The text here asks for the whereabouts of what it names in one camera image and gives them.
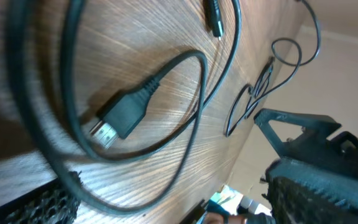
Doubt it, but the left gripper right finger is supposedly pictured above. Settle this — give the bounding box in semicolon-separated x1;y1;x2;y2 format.
265;158;358;223

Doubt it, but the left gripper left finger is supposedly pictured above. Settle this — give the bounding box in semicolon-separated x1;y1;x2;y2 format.
0;178;81;224

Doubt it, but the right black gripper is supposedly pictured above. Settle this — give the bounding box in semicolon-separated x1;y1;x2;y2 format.
253;108;358;180

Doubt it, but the black usb cable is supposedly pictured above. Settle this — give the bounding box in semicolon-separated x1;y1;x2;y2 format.
224;0;322;138
4;0;242;216

